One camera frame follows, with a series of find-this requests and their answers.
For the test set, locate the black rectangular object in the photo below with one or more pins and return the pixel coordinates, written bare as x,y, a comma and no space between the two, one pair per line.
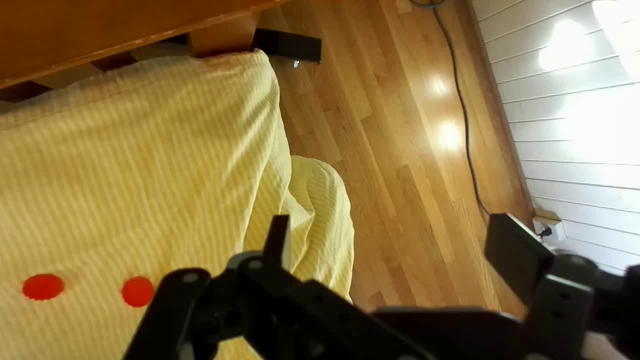
289,44

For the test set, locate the wooden bunk bed frame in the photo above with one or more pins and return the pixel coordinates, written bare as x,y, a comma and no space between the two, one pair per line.
100,27

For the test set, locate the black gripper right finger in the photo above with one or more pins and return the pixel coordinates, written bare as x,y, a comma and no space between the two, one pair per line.
516,257

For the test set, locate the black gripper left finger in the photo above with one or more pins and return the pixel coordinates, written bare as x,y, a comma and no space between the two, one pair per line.
276,232

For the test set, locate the orange game chip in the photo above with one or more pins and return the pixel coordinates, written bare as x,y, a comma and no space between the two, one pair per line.
139,291
42,287

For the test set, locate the white wall outlet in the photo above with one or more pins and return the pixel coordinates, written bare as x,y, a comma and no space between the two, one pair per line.
549,224

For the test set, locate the yellow striped bed sheet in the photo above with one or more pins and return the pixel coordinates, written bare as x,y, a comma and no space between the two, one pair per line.
146,166

